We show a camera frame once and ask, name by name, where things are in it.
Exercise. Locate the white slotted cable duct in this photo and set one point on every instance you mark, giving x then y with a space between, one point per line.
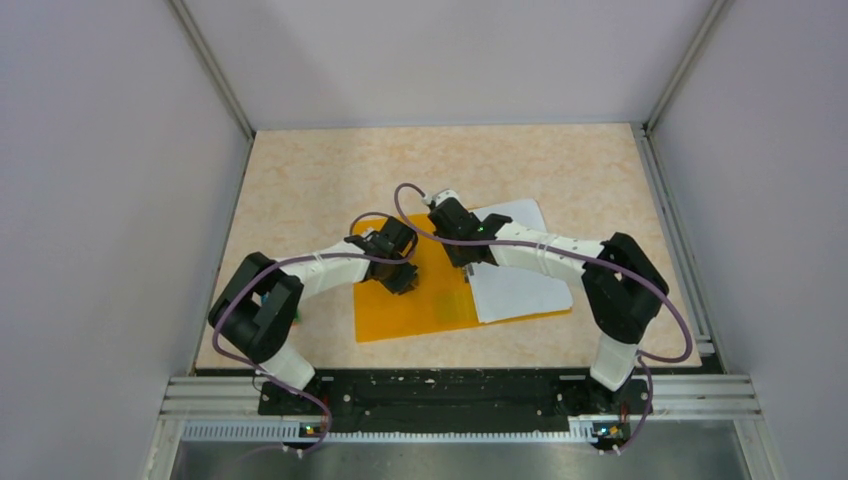
283 431

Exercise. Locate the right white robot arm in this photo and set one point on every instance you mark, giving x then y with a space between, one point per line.
624 289

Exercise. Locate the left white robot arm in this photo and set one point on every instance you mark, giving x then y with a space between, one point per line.
257 307

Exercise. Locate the orange plastic folder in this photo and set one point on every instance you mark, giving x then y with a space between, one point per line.
441 302

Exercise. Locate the metal folder clip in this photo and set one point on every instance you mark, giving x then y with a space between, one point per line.
469 273

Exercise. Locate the white paper sheet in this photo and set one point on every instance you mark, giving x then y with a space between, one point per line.
506 293

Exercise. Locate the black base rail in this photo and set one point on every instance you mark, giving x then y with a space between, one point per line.
464 400

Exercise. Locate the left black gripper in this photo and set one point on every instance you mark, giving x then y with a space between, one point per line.
400 286

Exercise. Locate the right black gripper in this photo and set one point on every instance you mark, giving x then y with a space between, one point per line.
456 260

